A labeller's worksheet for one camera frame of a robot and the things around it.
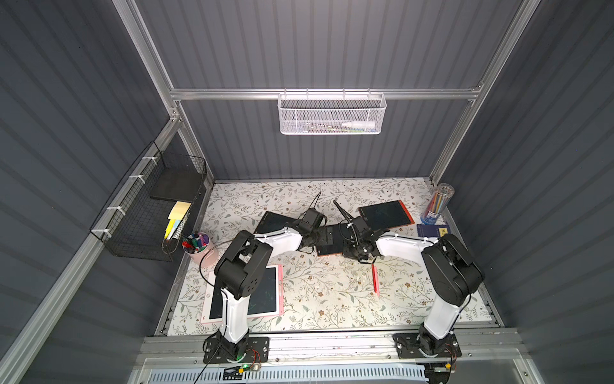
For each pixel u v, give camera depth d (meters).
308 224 0.77
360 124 0.90
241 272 0.52
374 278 0.89
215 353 0.73
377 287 0.87
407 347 0.73
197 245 0.85
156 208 0.75
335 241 0.88
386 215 1.08
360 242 0.74
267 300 0.84
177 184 0.82
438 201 0.93
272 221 1.06
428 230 1.02
